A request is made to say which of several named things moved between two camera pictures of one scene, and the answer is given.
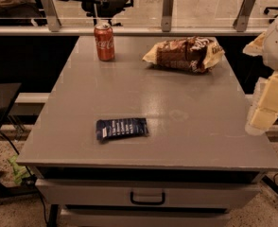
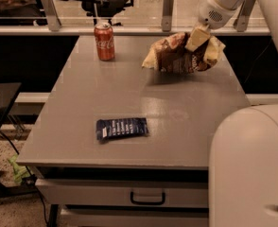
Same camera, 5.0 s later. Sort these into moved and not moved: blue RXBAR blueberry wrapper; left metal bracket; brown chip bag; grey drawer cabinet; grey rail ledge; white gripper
Moved: brown chip bag; white gripper
Not moved: blue RXBAR blueberry wrapper; grey rail ledge; grey drawer cabinet; left metal bracket
